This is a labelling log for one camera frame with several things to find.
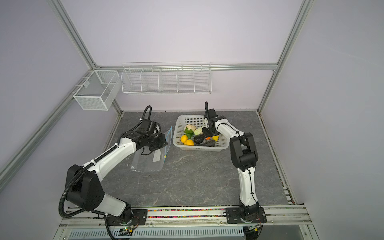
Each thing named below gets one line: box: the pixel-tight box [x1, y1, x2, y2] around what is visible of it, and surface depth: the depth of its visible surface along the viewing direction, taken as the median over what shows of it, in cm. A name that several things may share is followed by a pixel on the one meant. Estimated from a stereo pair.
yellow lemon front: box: [184, 139, 195, 146], surface depth 98 cm
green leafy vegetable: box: [184, 126, 195, 140], surface depth 102 cm
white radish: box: [194, 127, 203, 135], surface depth 105 cm
